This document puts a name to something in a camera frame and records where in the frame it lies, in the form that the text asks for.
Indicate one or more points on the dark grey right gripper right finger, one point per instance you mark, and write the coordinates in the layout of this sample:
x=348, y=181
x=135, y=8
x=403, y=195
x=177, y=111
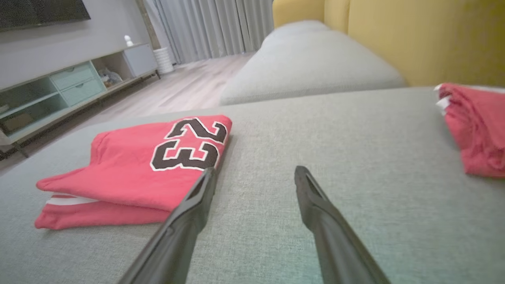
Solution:
x=339, y=244

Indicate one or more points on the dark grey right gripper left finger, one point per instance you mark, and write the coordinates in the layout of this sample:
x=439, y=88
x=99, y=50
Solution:
x=177, y=240

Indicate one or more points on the red and white jersey garment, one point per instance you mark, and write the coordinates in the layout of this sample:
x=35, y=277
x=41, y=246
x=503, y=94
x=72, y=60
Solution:
x=126, y=165

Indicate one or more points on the folded red garment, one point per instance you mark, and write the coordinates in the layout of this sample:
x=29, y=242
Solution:
x=477, y=126

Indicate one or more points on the yellow and grey sofa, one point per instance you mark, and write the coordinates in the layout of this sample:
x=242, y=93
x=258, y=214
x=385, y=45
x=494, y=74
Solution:
x=355, y=130

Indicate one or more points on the grey stuffed item in cabinet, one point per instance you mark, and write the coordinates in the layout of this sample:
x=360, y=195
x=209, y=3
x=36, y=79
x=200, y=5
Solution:
x=109, y=77

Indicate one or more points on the white ribbed waste bin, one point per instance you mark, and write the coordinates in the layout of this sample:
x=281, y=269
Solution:
x=163, y=61

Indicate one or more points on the mint and grey television cabinet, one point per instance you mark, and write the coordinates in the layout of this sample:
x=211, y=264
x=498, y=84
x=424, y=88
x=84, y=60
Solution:
x=75, y=83

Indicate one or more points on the grey curtain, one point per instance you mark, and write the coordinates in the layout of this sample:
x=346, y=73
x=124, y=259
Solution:
x=213, y=27

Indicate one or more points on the black television screen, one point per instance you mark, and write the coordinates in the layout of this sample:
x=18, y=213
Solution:
x=39, y=12

